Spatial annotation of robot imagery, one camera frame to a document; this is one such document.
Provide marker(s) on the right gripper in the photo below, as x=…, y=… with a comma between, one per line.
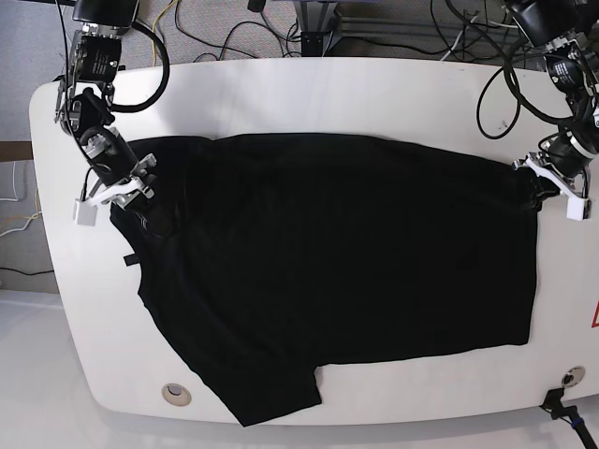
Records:
x=158, y=218

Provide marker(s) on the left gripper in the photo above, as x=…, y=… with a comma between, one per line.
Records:
x=538, y=184

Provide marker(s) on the black T-shirt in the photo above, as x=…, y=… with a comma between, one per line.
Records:
x=293, y=252

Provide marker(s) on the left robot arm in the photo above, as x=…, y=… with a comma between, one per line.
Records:
x=560, y=32

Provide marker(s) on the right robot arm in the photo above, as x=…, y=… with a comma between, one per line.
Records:
x=86, y=111

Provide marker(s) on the red warning sticker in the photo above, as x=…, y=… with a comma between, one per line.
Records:
x=595, y=322

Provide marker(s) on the left table grommet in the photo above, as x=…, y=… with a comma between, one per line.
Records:
x=176, y=395

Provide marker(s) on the table grommet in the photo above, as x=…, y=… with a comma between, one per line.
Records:
x=573, y=376
x=176, y=395

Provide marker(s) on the right table grommet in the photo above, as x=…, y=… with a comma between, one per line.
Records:
x=573, y=376

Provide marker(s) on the black table clamp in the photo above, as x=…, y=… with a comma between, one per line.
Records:
x=552, y=405

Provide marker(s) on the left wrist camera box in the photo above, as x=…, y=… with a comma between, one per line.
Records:
x=578, y=208

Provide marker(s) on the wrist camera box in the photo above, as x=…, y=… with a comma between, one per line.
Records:
x=84, y=213
x=578, y=208

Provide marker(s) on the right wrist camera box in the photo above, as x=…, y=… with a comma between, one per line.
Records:
x=84, y=213

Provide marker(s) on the aluminium frame rail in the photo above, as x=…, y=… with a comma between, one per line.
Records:
x=319, y=24

